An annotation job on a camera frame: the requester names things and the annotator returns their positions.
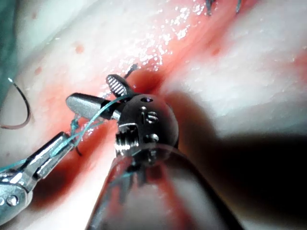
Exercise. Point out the right arm needle driver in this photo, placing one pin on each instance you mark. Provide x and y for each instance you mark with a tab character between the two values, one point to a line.
153	124

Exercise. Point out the right arm needle driver jaw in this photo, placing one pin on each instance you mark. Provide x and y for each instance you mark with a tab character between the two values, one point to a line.
117	86
84	105

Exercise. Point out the left arm needle driver jaw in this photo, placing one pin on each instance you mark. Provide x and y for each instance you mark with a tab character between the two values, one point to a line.
43	153
51	164

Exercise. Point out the left arm needle driver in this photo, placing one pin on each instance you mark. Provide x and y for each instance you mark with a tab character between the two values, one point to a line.
12	198

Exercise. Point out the blue thread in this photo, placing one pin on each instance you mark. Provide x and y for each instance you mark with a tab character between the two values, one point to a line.
96	115

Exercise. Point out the curved steel needle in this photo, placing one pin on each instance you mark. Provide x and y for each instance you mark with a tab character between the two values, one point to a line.
29	107

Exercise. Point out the dark right arm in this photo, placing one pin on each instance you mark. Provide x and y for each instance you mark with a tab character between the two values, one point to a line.
168	203

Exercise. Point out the tissue pad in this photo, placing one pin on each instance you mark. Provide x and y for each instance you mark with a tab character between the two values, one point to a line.
239	72

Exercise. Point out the cloth drape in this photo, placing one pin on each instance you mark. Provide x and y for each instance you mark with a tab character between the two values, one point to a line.
7	36

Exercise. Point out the blue stitching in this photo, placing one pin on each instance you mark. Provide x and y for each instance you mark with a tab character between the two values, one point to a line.
209	9

